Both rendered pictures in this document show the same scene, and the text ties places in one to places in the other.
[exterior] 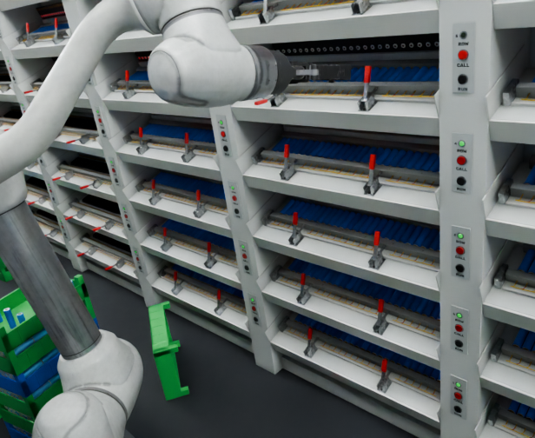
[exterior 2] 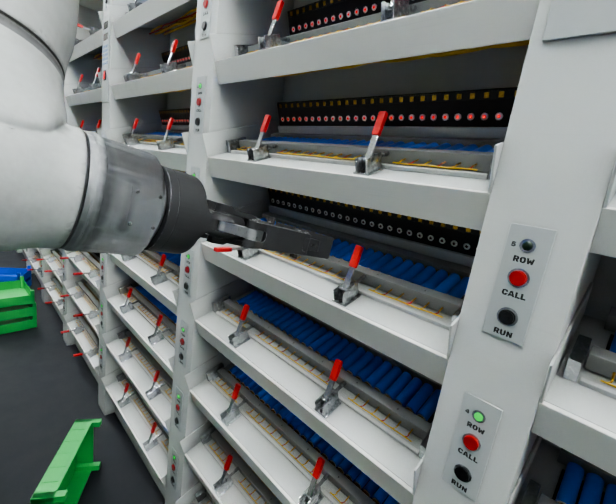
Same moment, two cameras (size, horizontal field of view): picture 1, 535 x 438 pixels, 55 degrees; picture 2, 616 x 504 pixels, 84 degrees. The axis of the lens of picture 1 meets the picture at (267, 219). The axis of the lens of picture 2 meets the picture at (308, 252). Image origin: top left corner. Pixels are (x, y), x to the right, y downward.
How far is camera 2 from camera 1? 0.63 m
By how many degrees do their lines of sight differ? 12
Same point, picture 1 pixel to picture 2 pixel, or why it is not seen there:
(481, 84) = (541, 338)
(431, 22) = (470, 210)
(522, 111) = (605, 407)
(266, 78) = (119, 217)
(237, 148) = (196, 289)
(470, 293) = not seen: outside the picture
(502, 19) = (614, 240)
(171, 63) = not seen: outside the picture
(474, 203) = not seen: outside the picture
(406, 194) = (369, 434)
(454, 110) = (478, 359)
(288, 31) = (274, 176)
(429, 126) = (428, 363)
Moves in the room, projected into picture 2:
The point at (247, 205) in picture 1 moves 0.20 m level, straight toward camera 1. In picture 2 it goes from (191, 355) to (165, 406)
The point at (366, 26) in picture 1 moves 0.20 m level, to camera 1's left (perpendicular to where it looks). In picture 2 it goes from (368, 192) to (226, 172)
